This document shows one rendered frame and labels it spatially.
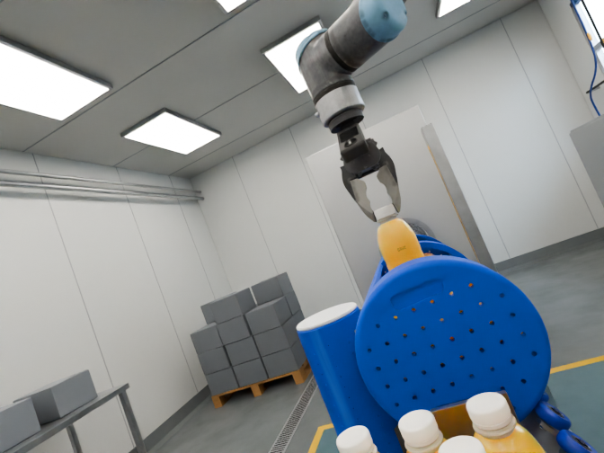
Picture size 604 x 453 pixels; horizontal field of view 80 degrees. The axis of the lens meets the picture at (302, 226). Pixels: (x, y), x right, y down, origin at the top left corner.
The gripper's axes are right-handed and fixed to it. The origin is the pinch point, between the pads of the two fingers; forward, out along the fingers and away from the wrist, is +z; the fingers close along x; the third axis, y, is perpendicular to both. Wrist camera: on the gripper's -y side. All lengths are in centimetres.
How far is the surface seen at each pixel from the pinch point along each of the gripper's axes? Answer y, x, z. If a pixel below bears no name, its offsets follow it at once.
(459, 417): -19.3, 1.2, 29.5
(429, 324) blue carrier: -11.4, 0.4, 19.3
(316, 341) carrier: 67, 45, 35
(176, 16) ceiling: 180, 90, -207
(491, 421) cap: -32.2, -2.0, 23.6
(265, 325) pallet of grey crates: 311, 178, 60
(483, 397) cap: -29.4, -2.3, 22.7
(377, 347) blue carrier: -11.4, 9.2, 20.1
